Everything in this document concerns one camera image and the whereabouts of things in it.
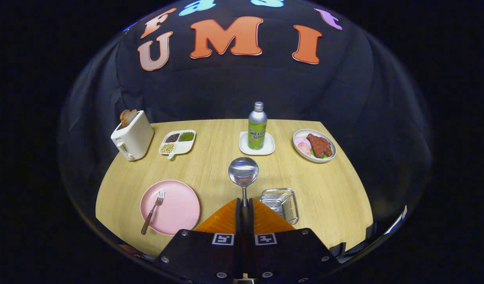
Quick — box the pink round plate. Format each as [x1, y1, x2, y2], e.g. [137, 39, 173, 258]
[140, 180, 201, 236]

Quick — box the white oval food plate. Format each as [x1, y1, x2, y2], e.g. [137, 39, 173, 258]
[292, 129, 337, 163]

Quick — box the metal wire cutlery rack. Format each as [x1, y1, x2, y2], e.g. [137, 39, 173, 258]
[260, 188, 299, 225]

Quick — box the green soda bottle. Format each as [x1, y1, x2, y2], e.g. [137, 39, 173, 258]
[248, 101, 267, 150]

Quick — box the fork with brown handle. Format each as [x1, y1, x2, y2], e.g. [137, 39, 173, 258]
[141, 190, 165, 235]

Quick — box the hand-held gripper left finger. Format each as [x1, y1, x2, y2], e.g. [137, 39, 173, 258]
[153, 197, 243, 282]

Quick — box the white toaster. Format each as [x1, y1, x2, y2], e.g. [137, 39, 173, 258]
[110, 110, 155, 161]

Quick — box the silver metal spoon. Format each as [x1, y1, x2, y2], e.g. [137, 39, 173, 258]
[228, 157, 259, 207]

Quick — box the white divided tray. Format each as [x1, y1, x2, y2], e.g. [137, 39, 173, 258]
[159, 130, 196, 159]

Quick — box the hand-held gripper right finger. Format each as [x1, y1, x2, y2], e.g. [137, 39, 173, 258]
[246, 197, 341, 282]

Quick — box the brown meat patty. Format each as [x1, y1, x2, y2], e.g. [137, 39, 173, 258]
[306, 133, 333, 158]

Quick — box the white square coaster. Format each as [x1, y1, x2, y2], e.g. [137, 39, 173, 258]
[239, 131, 275, 156]

